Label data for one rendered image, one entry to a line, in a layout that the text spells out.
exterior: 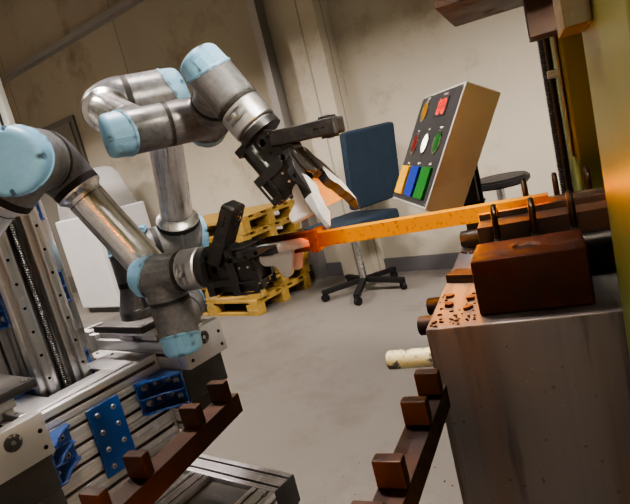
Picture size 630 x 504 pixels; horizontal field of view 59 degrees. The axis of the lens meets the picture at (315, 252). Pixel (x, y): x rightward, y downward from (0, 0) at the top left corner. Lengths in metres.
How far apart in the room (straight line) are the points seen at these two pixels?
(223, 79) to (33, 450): 0.80
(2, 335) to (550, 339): 1.28
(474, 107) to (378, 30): 3.21
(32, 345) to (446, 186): 1.03
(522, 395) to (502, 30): 3.52
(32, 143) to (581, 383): 0.87
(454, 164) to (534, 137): 2.80
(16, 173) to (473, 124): 0.87
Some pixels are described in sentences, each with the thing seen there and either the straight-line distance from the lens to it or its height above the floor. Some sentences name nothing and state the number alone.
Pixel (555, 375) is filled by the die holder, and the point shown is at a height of 0.85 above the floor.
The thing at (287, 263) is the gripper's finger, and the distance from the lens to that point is 0.90.
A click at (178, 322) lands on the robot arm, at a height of 0.90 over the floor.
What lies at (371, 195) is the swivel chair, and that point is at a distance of 4.03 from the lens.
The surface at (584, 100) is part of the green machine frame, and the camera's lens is 1.01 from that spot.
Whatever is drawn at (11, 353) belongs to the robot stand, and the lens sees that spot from 1.58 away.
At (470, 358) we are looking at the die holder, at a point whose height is 0.88.
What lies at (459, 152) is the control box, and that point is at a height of 1.06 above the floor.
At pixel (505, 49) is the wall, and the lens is 4.05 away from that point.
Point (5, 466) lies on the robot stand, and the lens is 1.26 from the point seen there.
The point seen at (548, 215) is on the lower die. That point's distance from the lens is 0.77.
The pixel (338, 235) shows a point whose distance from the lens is 0.87.
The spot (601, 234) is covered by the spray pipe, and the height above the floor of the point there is 0.97.
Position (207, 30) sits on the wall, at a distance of 5.49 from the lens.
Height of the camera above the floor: 1.15
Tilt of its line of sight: 10 degrees down
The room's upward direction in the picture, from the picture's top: 14 degrees counter-clockwise
